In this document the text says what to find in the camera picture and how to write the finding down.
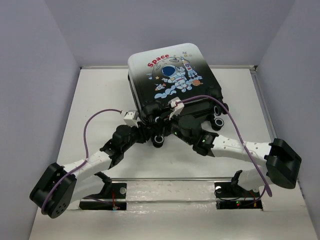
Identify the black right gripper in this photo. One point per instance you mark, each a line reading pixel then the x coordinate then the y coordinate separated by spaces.
pixel 167 123

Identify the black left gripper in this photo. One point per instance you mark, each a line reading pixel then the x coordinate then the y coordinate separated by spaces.
pixel 143 132

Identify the black hard-shell suitcase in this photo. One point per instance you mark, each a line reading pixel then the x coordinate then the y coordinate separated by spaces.
pixel 179 71

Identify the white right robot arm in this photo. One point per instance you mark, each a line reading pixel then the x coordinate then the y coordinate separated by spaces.
pixel 274 163

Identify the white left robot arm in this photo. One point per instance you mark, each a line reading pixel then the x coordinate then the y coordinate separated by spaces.
pixel 56 188

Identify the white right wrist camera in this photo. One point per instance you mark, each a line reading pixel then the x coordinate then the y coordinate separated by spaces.
pixel 176 105

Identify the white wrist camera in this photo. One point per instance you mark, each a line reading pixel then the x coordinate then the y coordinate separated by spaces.
pixel 130 118
pixel 176 105

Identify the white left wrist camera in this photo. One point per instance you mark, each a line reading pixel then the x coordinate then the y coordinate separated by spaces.
pixel 130 118

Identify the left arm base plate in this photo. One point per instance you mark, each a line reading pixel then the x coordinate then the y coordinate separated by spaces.
pixel 112 197

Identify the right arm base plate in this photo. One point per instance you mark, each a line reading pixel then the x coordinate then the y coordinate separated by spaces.
pixel 235 198

